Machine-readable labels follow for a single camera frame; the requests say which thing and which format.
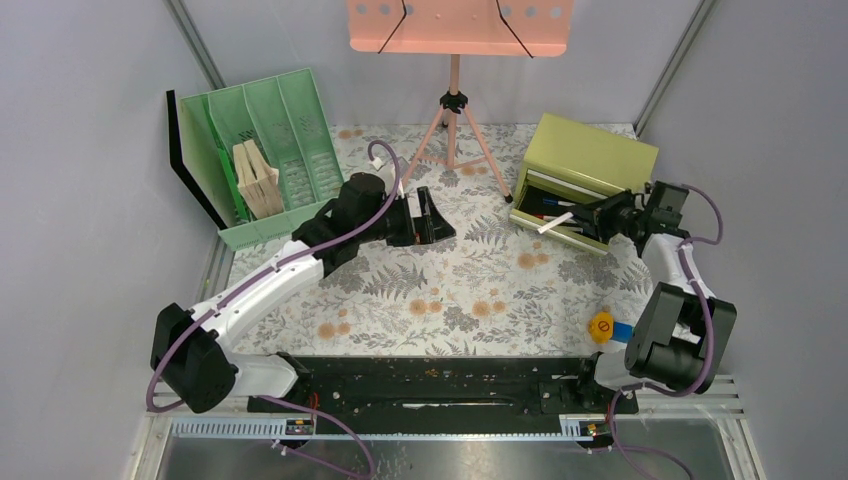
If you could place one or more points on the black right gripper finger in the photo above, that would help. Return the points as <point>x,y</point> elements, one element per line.
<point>601,210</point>
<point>598,230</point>

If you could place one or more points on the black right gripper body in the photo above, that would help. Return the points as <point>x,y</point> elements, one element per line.
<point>628,220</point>

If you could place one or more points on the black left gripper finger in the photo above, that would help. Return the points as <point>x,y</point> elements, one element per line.
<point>429,231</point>
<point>427,212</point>

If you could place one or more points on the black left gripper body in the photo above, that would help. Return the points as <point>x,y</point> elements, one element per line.
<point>396,228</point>

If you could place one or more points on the blue cap whiteboard marker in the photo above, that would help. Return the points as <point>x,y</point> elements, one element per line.
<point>554,222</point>

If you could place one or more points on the yellow-green drawer cabinet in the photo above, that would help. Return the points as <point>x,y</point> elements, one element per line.
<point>571,161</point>

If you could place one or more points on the dark blue whiteboard marker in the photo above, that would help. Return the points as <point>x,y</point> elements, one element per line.
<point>562,205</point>

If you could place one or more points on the purple 52-storey treehouse book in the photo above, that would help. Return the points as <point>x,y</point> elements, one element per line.
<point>250,171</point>

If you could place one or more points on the green plastic folder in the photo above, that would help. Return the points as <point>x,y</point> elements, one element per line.
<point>241,210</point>

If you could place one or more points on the white sketch pad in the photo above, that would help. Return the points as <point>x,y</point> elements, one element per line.
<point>193,157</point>

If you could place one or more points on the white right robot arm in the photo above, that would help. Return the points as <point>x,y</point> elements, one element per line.
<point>678,341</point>

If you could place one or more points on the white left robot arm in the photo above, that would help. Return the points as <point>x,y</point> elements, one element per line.
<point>193,349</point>

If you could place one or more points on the floral table mat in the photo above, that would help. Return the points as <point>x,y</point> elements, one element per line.
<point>494,289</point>

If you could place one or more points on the yellow blue green toy block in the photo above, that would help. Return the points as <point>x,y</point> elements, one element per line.
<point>603,328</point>

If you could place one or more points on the green plastic file organizer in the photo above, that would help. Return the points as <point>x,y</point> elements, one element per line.
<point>284,115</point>

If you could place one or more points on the pink music stand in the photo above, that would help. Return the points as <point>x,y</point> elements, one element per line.
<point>517,28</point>

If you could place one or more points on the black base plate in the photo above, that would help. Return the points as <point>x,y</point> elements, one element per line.
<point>485,390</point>

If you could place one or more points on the grey cable duct rail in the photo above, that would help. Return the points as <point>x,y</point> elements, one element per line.
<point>301,428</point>

